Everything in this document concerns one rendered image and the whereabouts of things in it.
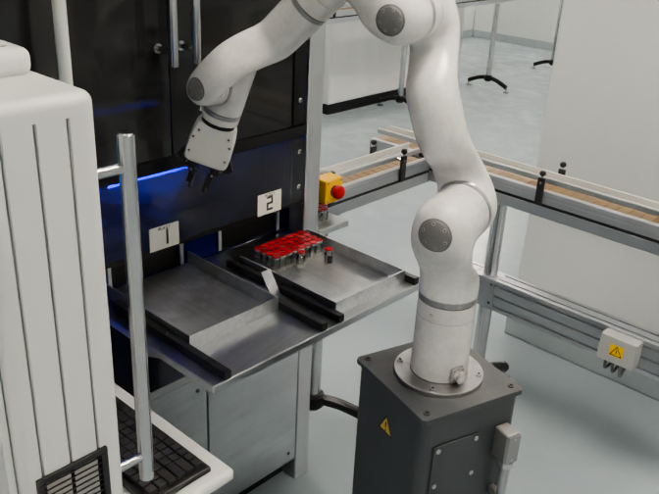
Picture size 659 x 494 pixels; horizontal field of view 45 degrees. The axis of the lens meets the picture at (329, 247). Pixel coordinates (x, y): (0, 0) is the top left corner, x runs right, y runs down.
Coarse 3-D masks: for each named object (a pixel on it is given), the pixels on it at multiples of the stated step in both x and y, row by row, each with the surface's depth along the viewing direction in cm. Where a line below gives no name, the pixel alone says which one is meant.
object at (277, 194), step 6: (270, 192) 211; (276, 192) 212; (258, 198) 208; (264, 198) 210; (270, 198) 212; (276, 198) 213; (258, 204) 209; (264, 204) 211; (270, 204) 212; (276, 204) 214; (258, 210) 210; (264, 210) 211; (270, 210) 213; (276, 210) 215; (258, 216) 210
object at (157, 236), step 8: (168, 224) 189; (176, 224) 190; (152, 232) 186; (160, 232) 188; (176, 232) 191; (152, 240) 187; (160, 240) 188; (176, 240) 192; (152, 248) 187; (160, 248) 189
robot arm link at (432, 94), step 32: (448, 0) 146; (448, 32) 147; (416, 64) 148; (448, 64) 146; (416, 96) 146; (448, 96) 145; (416, 128) 149; (448, 128) 146; (448, 160) 151; (480, 160) 153; (480, 192) 153
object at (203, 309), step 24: (192, 264) 207; (120, 288) 193; (144, 288) 194; (168, 288) 195; (192, 288) 195; (216, 288) 196; (240, 288) 195; (168, 312) 184; (192, 312) 185; (216, 312) 185; (240, 312) 186; (264, 312) 184; (192, 336) 170; (216, 336) 175
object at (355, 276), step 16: (240, 256) 206; (320, 256) 215; (336, 256) 216; (352, 256) 214; (368, 256) 210; (272, 272) 198; (288, 272) 205; (304, 272) 206; (320, 272) 206; (336, 272) 207; (352, 272) 207; (368, 272) 208; (384, 272) 207; (400, 272) 201; (304, 288) 192; (320, 288) 198; (336, 288) 199; (352, 288) 199; (368, 288) 193; (384, 288) 198; (336, 304) 185; (352, 304) 190
